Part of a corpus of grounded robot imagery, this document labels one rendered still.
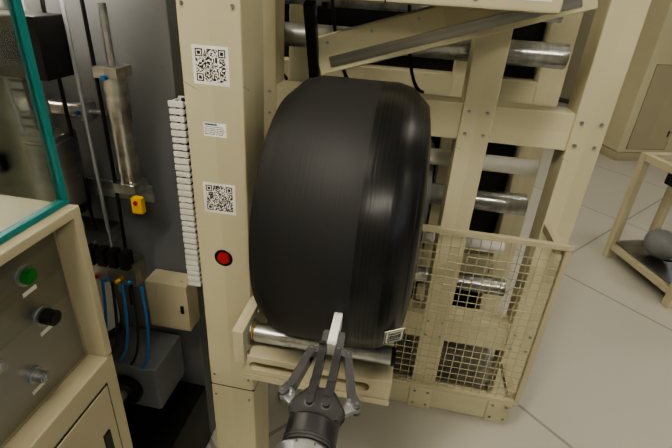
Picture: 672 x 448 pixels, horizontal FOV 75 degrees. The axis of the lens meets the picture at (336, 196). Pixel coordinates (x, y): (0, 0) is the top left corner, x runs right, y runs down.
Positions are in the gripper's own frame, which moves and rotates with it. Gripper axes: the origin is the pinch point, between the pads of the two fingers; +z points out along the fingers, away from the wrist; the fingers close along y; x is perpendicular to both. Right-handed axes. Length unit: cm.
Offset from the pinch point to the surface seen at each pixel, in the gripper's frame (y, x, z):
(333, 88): 7.1, -32.6, 31.4
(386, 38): 0, -34, 69
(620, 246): -167, 131, 218
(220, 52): 29, -38, 30
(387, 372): -10.7, 27.5, 13.3
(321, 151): 6.1, -26.9, 15.8
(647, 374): -143, 129, 109
